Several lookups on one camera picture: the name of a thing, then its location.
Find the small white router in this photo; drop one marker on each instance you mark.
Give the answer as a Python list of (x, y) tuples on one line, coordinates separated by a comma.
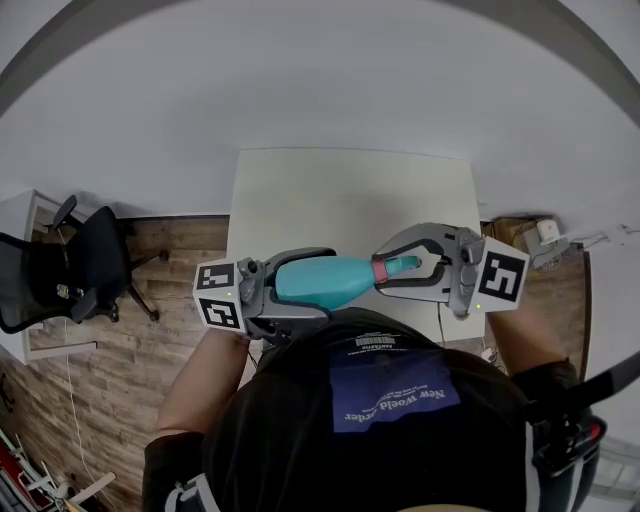
[(548, 232)]

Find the teal spray bottle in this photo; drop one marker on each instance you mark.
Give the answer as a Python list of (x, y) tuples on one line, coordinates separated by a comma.
[(320, 282)]

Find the small shiny object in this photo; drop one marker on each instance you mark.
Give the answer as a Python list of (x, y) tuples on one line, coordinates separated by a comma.
[(70, 291)]

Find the white square table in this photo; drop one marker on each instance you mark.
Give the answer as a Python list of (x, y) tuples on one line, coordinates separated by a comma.
[(350, 200)]

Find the brown cardboard box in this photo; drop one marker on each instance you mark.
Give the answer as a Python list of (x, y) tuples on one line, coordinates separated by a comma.
[(505, 230)]

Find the person's left forearm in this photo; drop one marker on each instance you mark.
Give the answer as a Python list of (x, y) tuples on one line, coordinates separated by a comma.
[(200, 385)]

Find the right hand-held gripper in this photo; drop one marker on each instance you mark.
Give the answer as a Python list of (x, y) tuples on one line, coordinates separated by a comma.
[(500, 275)]

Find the black mesh office chair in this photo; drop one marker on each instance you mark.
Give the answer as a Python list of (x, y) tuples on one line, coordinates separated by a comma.
[(95, 260)]

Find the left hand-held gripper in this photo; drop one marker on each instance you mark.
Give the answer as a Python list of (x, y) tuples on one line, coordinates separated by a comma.
[(220, 300)]

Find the person's black t-shirt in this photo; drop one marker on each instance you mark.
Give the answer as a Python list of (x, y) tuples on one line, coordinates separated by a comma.
[(280, 440)]

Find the white wall-mounted box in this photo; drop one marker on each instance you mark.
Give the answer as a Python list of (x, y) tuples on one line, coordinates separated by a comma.
[(622, 231)]

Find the grey network switch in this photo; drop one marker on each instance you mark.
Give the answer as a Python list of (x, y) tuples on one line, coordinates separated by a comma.
[(537, 255)]

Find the person's right forearm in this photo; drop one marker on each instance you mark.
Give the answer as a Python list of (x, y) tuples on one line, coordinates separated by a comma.
[(525, 340)]

